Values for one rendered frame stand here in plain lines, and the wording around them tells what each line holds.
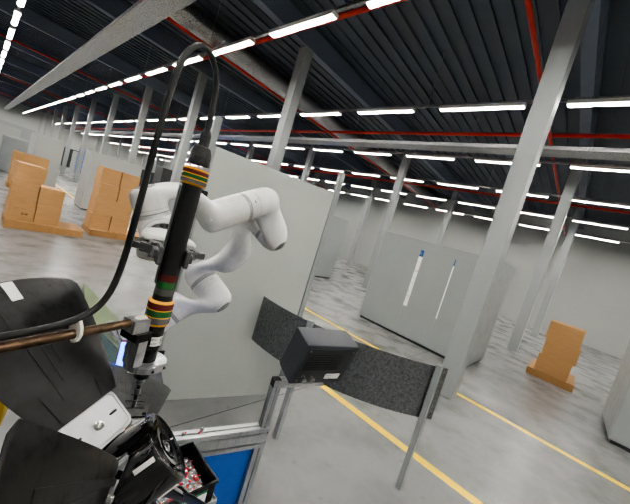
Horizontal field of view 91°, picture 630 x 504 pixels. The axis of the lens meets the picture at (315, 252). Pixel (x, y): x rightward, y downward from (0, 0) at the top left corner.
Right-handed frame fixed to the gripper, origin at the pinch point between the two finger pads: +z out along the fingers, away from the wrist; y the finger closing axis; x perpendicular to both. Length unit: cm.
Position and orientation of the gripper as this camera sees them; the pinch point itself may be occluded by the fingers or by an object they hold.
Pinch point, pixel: (172, 256)
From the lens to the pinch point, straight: 60.1
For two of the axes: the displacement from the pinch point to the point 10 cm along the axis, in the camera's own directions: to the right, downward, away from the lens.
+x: 2.9, -9.6, -0.7
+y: -8.1, -2.0, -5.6
